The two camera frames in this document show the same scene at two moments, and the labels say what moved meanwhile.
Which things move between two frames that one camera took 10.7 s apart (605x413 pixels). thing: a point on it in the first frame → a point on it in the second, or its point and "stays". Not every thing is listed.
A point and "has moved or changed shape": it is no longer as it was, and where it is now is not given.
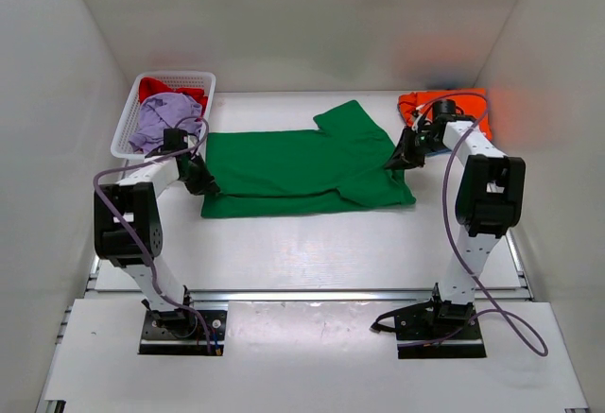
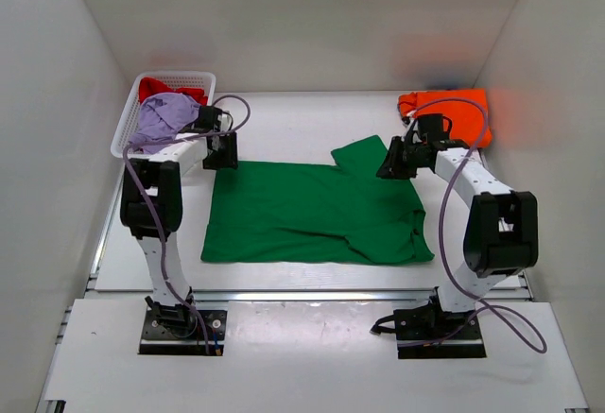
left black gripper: x=206 y=184 → x=229 y=160
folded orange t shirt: x=471 y=102 stays
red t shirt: x=151 y=85 stays
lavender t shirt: x=165 y=111 stays
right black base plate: x=434 y=319 stays
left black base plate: x=181 y=332 stays
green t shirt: x=342 y=163 has moved or changed shape
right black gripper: x=403 y=157 → x=391 y=169
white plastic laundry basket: x=204 y=80 stays
